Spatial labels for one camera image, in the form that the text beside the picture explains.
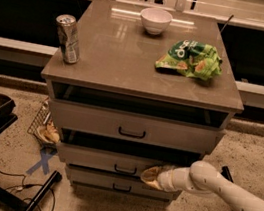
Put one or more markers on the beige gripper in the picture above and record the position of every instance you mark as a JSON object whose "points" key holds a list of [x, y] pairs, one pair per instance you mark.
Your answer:
{"points": [[166, 181]]}

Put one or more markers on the grey drawer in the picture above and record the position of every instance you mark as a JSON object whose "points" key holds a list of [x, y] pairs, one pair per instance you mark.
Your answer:
{"points": [[119, 156], [133, 127], [111, 181]]}

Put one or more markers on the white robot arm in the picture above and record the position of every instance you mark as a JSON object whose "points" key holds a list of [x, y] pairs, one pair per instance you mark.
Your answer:
{"points": [[201, 178]]}

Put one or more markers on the grey drawer cabinet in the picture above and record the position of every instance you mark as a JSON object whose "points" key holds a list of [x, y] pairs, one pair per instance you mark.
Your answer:
{"points": [[116, 69]]}

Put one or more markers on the black floor bar left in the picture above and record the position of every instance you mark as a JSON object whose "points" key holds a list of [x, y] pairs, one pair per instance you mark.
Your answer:
{"points": [[54, 178]]}

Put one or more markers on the blue tape cross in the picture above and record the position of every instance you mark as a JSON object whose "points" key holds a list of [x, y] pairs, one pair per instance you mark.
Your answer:
{"points": [[43, 163]]}

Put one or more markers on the green chip bag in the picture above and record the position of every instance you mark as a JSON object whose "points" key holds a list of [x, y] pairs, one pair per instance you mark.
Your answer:
{"points": [[192, 59]]}

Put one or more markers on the white bowl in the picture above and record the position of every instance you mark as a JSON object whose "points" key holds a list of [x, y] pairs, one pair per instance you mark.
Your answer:
{"points": [[155, 20]]}

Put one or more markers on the silver drink can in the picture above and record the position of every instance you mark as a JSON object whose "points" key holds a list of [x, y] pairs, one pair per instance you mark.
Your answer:
{"points": [[68, 38]]}

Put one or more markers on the wire basket on floor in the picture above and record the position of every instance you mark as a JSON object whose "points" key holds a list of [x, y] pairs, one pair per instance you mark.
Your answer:
{"points": [[42, 127]]}

